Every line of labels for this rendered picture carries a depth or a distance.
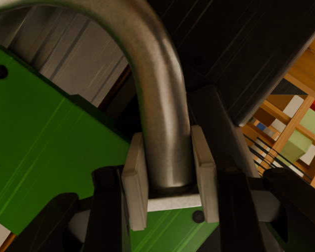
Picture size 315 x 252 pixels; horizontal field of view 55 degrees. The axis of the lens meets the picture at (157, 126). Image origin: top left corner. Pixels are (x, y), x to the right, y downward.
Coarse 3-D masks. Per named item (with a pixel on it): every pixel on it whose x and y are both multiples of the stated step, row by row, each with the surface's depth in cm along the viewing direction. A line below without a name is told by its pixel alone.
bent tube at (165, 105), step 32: (0, 0) 18; (32, 0) 18; (64, 0) 17; (96, 0) 17; (128, 0) 17; (128, 32) 17; (160, 32) 17; (160, 64) 17; (160, 96) 17; (160, 128) 17; (160, 160) 18; (192, 160) 18; (160, 192) 18; (192, 192) 18
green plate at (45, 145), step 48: (0, 48) 22; (0, 96) 22; (48, 96) 22; (0, 144) 23; (48, 144) 22; (96, 144) 22; (0, 192) 23; (48, 192) 23; (144, 240) 23; (192, 240) 23
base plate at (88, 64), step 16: (80, 16) 54; (80, 32) 57; (96, 32) 61; (64, 48) 56; (80, 48) 60; (96, 48) 65; (112, 48) 70; (48, 64) 55; (64, 64) 59; (80, 64) 64; (96, 64) 69; (112, 64) 75; (64, 80) 63; (80, 80) 68; (96, 80) 74; (112, 80) 80; (96, 96) 79
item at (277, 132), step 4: (252, 116) 820; (256, 120) 814; (256, 124) 819; (260, 124) 818; (260, 128) 819; (264, 128) 815; (272, 128) 805; (276, 132) 799; (280, 132) 839; (272, 136) 803; (264, 148) 813; (260, 152) 818; (256, 156) 822; (256, 164) 859
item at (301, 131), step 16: (272, 96) 350; (288, 96) 356; (304, 96) 416; (256, 112) 367; (272, 112) 331; (304, 112) 337; (256, 128) 366; (288, 128) 313; (304, 128) 323; (256, 144) 294; (272, 144) 359; (288, 144) 318; (304, 144) 315; (272, 160) 293; (288, 160) 291; (304, 176) 341
